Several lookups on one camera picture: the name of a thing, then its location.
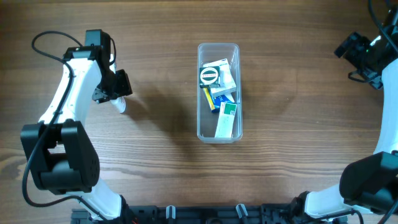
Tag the clear plastic container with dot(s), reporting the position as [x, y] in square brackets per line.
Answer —
[206, 120]

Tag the white blue medicine box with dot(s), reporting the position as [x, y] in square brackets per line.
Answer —
[228, 84]

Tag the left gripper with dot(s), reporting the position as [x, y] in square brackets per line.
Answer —
[104, 95]

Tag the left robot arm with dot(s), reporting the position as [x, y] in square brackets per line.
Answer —
[60, 156]

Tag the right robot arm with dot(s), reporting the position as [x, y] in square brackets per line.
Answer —
[369, 185]

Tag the blue VapoDrops box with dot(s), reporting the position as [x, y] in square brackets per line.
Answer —
[215, 102]

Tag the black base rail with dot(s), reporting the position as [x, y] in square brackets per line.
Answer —
[260, 214]

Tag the white Panadol box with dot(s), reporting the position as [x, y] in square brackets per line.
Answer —
[225, 123]

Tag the green Zam-Buk ointment box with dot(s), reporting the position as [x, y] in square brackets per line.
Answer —
[209, 77]

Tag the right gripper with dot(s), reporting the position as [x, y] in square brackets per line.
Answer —
[347, 46]

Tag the small clear spray bottle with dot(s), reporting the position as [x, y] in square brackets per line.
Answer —
[119, 103]

